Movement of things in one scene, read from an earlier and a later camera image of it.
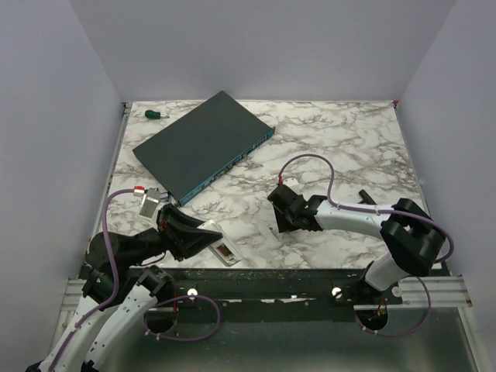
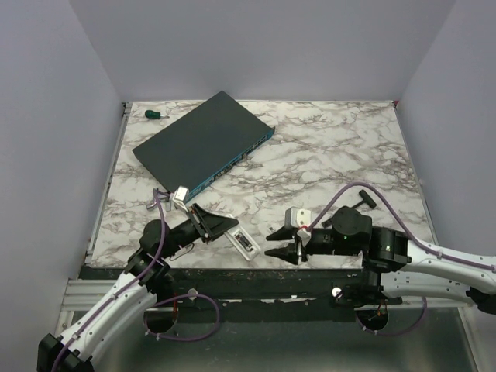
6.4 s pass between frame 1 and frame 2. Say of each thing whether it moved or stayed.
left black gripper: moved
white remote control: moved
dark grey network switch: stayed
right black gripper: moved
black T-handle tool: stayed
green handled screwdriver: stayed
